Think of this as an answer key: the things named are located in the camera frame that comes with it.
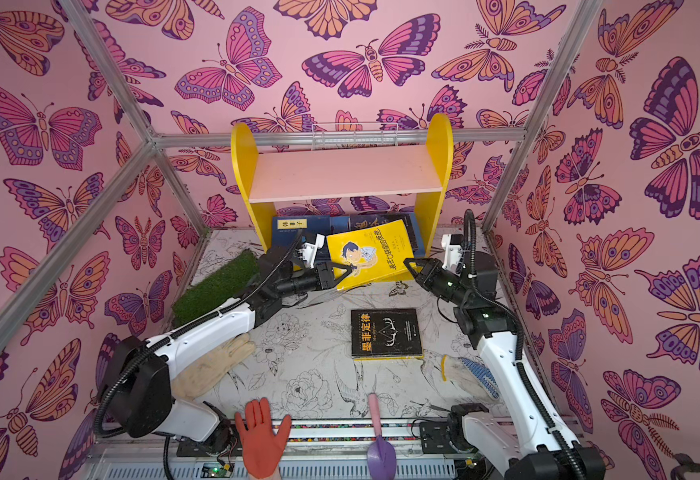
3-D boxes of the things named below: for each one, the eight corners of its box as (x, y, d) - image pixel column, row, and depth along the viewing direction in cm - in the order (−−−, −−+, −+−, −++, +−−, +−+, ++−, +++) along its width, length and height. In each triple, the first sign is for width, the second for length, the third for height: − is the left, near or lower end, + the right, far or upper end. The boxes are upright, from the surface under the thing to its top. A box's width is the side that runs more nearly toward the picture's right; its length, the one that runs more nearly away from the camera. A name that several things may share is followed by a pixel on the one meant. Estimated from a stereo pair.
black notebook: (350, 358, 89) (349, 353, 86) (350, 314, 99) (350, 308, 96) (420, 357, 89) (422, 352, 86) (414, 313, 98) (416, 308, 95)
